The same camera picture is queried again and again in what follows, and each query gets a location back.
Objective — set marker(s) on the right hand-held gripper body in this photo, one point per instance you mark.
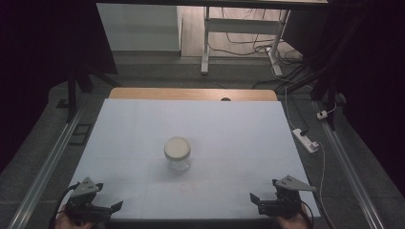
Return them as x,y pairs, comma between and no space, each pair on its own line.
286,200

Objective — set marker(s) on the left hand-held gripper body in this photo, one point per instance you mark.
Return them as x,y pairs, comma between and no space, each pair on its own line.
83,194

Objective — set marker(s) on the clear glass jar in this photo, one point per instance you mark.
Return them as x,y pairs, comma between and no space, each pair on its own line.
178,166

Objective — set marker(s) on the cream jar lid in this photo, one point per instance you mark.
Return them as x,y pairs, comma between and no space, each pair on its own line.
177,148

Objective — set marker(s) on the person's right hand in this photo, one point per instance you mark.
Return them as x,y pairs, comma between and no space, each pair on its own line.
294,223

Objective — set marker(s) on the person's left hand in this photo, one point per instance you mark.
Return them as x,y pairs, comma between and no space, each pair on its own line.
63,221

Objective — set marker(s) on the white power strip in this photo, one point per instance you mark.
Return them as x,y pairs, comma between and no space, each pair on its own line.
305,140

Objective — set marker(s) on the small white adapter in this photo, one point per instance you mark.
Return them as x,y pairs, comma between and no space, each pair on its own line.
322,114

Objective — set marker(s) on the black curtain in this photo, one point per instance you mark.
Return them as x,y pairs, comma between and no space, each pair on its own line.
38,63
375,79

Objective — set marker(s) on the grey board panel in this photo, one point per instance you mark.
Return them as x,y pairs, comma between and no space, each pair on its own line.
140,27

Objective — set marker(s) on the aluminium floor rail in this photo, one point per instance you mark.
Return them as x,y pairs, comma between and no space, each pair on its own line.
44,173
348,171

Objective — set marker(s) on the black floor frame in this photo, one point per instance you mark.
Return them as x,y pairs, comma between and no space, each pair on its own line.
80,135

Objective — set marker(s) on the white metal desk frame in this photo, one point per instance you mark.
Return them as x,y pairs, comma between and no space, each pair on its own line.
242,26

